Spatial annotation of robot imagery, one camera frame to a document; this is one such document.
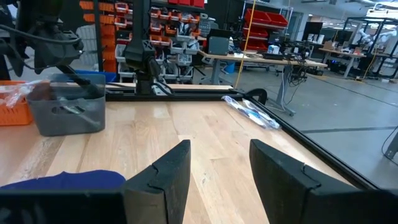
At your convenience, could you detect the orange bin rack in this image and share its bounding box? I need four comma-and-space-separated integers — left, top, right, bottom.
79, 0, 134, 73

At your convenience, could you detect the black monitor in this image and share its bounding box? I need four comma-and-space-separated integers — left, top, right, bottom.
302, 21, 324, 43

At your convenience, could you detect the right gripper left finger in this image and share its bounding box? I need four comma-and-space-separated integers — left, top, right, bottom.
0, 139, 192, 224

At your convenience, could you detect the orange toothbrush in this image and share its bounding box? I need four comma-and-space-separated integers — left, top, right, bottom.
0, 80, 43, 108

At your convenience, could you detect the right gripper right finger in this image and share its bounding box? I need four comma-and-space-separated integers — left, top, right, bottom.
249, 139, 398, 224

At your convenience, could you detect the black box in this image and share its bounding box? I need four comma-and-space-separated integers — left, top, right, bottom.
207, 29, 231, 57

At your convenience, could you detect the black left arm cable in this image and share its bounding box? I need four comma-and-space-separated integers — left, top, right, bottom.
0, 24, 82, 46

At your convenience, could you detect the grey plastic bin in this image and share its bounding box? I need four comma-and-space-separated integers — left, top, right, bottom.
26, 73, 107, 138

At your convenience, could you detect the orange plastic basket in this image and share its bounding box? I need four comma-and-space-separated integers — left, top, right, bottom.
0, 80, 34, 127

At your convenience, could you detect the dark blue cloth mat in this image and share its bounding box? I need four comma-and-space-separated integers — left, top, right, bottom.
0, 169, 127, 191

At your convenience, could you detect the blue toothbrush in clear wrapper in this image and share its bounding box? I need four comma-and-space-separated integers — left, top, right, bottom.
221, 95, 273, 129
242, 98, 281, 130

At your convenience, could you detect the grey bin shelf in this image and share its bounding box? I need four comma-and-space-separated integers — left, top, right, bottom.
114, 0, 208, 82

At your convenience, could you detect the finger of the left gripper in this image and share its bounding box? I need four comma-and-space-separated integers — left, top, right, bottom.
57, 64, 104, 100

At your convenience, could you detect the black aluminium table frame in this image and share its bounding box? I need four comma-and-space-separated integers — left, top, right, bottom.
93, 0, 379, 190

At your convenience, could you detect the red bin rack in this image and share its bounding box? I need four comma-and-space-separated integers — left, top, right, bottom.
241, 7, 294, 53

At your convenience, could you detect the wooden desk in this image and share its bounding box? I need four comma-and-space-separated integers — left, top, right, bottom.
318, 46, 368, 78
198, 49, 329, 118

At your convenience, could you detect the yellow hanging cable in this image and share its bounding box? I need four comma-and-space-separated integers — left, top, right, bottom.
234, 0, 257, 90

